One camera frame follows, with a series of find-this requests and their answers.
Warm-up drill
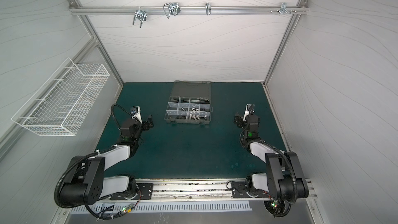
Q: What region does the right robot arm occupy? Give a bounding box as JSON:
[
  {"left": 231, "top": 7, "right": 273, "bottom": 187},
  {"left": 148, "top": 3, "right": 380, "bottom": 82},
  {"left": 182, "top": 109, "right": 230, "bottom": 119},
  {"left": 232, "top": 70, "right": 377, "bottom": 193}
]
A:
[{"left": 233, "top": 113, "right": 309, "bottom": 204}]

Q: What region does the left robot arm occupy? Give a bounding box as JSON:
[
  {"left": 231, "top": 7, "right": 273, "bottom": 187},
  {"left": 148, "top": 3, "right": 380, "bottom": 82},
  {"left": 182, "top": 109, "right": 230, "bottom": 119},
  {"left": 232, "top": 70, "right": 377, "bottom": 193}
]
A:
[{"left": 54, "top": 115, "right": 154, "bottom": 208}]

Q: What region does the green table mat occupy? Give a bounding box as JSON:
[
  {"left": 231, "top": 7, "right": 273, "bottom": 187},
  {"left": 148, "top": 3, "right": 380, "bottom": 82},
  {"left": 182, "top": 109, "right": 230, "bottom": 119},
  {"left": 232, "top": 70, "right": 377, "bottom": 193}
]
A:
[{"left": 97, "top": 83, "right": 285, "bottom": 179}]

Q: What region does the grey compartment organizer box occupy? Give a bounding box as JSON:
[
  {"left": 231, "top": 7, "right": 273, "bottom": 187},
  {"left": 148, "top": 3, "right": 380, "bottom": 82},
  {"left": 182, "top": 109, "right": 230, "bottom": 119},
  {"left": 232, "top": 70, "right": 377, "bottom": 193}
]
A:
[{"left": 164, "top": 80, "right": 213, "bottom": 125}]

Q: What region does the white vent strip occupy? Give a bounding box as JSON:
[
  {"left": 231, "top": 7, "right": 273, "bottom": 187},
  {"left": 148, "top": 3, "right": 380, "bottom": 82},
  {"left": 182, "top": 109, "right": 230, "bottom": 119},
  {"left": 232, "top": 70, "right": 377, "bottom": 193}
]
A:
[{"left": 70, "top": 201, "right": 252, "bottom": 214}]

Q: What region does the metal u-bolt clamp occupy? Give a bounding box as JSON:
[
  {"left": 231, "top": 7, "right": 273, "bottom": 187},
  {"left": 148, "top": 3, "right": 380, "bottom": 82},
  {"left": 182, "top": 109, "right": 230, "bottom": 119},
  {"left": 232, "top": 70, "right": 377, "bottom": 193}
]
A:
[
  {"left": 162, "top": 2, "right": 181, "bottom": 19},
  {"left": 132, "top": 8, "right": 147, "bottom": 28}
]

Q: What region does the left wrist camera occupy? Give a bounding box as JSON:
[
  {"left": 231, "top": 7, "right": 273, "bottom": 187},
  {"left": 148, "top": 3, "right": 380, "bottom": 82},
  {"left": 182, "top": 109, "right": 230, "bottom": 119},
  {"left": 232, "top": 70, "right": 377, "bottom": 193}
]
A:
[{"left": 131, "top": 106, "right": 142, "bottom": 123}]

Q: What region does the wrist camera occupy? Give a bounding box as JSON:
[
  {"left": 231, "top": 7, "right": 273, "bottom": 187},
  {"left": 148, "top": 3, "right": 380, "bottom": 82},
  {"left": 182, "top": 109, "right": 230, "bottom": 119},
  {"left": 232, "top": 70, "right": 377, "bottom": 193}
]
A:
[
  {"left": 243, "top": 104, "right": 252, "bottom": 121},
  {"left": 131, "top": 106, "right": 142, "bottom": 123}
]

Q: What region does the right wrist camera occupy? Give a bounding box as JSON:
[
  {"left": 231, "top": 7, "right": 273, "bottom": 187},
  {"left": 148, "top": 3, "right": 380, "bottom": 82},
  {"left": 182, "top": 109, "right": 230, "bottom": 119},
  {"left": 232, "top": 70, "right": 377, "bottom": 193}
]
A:
[{"left": 243, "top": 104, "right": 252, "bottom": 121}]

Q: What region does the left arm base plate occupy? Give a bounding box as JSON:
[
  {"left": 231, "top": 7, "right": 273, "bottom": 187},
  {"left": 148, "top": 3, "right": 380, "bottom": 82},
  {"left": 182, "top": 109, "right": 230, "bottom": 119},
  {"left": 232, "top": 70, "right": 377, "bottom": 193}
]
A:
[{"left": 110, "top": 183, "right": 153, "bottom": 201}]

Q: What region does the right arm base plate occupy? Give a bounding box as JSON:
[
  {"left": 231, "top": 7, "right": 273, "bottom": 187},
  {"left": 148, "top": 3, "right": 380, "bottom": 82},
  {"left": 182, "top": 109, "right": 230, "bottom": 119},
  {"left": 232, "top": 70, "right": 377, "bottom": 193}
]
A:
[{"left": 226, "top": 181, "right": 270, "bottom": 199}]

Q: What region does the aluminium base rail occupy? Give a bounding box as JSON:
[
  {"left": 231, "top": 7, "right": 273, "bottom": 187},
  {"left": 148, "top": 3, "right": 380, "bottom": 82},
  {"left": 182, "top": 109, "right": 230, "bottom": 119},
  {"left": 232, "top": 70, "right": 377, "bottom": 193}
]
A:
[{"left": 60, "top": 178, "right": 318, "bottom": 204}]

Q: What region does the white wire basket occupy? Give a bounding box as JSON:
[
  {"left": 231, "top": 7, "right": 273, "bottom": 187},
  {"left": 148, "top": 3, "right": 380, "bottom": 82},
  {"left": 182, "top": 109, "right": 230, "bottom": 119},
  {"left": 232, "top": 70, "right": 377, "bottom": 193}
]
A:
[{"left": 11, "top": 58, "right": 110, "bottom": 136}]

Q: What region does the aluminium crossbar rail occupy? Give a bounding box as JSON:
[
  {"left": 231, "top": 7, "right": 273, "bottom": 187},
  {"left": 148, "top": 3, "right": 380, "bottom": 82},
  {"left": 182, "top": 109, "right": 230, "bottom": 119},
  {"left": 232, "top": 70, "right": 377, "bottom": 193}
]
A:
[{"left": 69, "top": 5, "right": 309, "bottom": 16}]

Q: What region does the right metal rail clamp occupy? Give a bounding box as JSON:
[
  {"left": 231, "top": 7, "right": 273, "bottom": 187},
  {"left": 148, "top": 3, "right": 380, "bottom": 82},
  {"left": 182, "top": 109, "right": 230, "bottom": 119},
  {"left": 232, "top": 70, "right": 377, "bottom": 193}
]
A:
[{"left": 269, "top": 3, "right": 297, "bottom": 15}]

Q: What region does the small metal bracket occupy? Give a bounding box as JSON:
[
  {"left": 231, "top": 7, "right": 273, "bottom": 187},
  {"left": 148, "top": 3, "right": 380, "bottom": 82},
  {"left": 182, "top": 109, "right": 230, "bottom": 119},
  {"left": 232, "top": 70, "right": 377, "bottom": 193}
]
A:
[{"left": 205, "top": 3, "right": 211, "bottom": 16}]

